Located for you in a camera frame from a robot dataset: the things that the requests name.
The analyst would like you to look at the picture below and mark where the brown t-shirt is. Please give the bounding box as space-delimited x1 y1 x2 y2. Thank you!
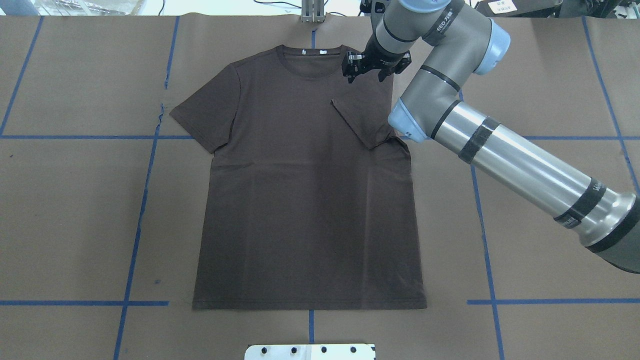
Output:
170 45 427 311

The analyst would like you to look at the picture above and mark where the white pedestal column base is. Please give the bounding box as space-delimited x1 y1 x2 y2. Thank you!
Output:
244 343 377 360

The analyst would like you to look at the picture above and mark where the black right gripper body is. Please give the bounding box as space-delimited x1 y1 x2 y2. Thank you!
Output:
361 36 412 75

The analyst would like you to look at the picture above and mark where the aluminium post foot bracket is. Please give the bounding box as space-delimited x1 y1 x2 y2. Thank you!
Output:
301 0 326 23

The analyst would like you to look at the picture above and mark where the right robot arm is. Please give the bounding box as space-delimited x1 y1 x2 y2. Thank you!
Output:
342 0 640 274

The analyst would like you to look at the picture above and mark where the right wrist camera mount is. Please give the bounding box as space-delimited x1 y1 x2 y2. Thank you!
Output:
359 0 389 16

